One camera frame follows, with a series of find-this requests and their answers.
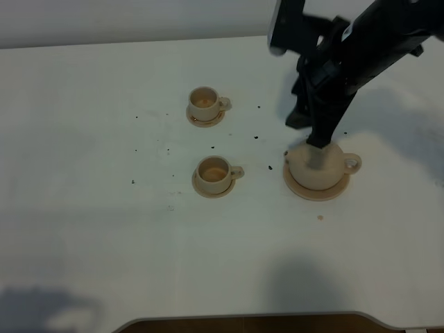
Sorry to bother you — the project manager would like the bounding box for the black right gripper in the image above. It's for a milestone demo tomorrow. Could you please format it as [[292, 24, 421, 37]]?
[[285, 15, 378, 170]]

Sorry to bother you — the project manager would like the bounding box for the beige ceramic teapot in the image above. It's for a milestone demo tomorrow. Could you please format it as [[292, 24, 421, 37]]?
[[285, 142, 362, 191]]

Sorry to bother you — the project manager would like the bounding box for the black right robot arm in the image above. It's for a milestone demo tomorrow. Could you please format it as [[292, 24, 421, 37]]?
[[279, 1, 443, 148]]

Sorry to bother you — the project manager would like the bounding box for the beige teapot saucer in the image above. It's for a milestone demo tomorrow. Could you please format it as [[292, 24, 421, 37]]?
[[283, 162, 350, 201]]

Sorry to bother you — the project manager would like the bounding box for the far beige cup saucer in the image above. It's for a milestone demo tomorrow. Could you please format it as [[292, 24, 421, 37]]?
[[186, 107, 225, 128]]

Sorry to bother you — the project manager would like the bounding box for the beige cup saucer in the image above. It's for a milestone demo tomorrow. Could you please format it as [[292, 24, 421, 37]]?
[[191, 172, 236, 198], [186, 107, 225, 128]]

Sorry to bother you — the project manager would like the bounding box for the far beige teacup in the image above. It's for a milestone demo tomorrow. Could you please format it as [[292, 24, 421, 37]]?
[[187, 87, 231, 122]]

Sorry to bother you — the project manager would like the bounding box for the beige teacup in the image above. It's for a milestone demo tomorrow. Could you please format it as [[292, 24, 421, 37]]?
[[194, 155, 245, 194], [187, 87, 231, 122]]

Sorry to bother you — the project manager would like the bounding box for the near beige cup saucer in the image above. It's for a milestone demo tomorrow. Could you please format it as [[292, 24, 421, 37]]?
[[191, 172, 236, 198]]

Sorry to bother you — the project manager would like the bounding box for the near beige teacup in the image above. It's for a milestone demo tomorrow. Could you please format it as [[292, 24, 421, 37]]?
[[194, 155, 245, 194]]

